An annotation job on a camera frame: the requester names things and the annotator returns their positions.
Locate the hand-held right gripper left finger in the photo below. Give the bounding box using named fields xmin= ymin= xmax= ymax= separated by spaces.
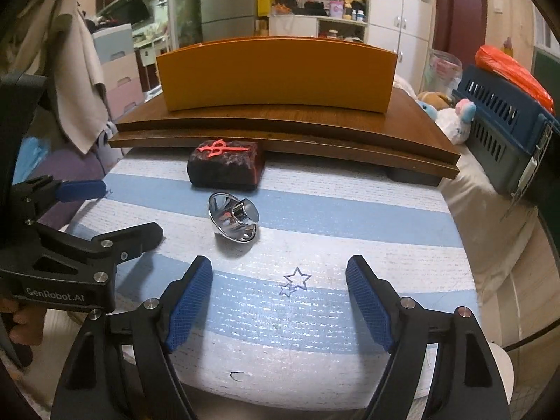
xmin=54 ymin=255 xmax=215 ymax=420

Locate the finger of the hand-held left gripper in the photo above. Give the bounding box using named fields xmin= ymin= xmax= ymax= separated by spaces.
xmin=30 ymin=222 xmax=164 ymax=284
xmin=12 ymin=175 xmax=109 ymax=222

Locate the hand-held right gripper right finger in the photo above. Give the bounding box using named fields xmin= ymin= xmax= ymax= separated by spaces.
xmin=346 ymin=255 xmax=511 ymax=420

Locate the shiny chrome reflector cup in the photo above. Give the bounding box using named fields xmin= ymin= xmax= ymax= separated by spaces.
xmin=207 ymin=191 xmax=260 ymax=244

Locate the dark box with red emblem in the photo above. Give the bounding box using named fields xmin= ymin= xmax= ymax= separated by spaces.
xmin=187 ymin=138 xmax=266 ymax=192

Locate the orange cardboard box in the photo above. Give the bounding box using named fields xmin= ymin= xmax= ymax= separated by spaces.
xmin=156 ymin=36 xmax=398 ymax=115

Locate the brown wooden desktop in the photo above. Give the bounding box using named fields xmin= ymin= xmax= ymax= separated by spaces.
xmin=107 ymin=85 xmax=462 ymax=180

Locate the person's left hand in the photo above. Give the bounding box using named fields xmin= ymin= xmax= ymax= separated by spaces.
xmin=0 ymin=298 xmax=47 ymax=359

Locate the light blue cloth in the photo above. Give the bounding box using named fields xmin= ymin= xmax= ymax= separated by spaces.
xmin=18 ymin=136 xmax=50 ymax=172

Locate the purple cloth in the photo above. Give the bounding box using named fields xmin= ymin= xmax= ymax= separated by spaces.
xmin=12 ymin=148 xmax=108 ymax=230

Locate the beige hanging jacket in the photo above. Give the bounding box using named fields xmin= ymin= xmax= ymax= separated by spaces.
xmin=17 ymin=0 xmax=111 ymax=155

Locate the blue and white striped mat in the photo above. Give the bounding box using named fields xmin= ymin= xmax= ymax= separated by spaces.
xmin=59 ymin=146 xmax=480 ymax=401

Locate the pastel drawer unit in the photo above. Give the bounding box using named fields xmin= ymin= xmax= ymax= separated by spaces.
xmin=93 ymin=23 xmax=146 ymax=120

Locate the beige bedding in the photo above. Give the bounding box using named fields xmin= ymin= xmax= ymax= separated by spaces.
xmin=437 ymin=142 xmax=539 ymax=346

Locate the black range hood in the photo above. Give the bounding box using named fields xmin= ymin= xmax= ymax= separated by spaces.
xmin=97 ymin=0 xmax=150 ymax=26

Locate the white unicorn plush toy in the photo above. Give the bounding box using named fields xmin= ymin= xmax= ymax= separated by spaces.
xmin=436 ymin=98 xmax=477 ymax=145

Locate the blue plush toy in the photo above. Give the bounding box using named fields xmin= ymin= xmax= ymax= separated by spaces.
xmin=417 ymin=98 xmax=439 ymax=120

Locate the blue and grey pet carrier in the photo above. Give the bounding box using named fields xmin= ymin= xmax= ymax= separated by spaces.
xmin=452 ymin=63 xmax=560 ymax=198

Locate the brown plush toy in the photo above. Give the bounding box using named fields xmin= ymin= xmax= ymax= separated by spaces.
xmin=417 ymin=91 xmax=452 ymax=108

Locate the silver refrigerator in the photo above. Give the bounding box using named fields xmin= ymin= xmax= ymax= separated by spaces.
xmin=200 ymin=0 xmax=257 ymax=43

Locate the clear plastic bag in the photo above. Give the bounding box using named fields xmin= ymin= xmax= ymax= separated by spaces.
xmin=426 ymin=49 xmax=463 ymax=98

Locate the orange plastic bag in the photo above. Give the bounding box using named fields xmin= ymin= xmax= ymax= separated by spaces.
xmin=475 ymin=45 xmax=555 ymax=115

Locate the white open shelf unit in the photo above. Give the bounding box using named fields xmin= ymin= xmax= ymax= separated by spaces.
xmin=268 ymin=0 xmax=369 ymax=42

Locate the white cabinet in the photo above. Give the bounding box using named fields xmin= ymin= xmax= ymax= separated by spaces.
xmin=366 ymin=0 xmax=435 ymax=80

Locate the green chalkboard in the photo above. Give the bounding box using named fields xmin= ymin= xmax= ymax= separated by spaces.
xmin=533 ymin=47 xmax=560 ymax=80

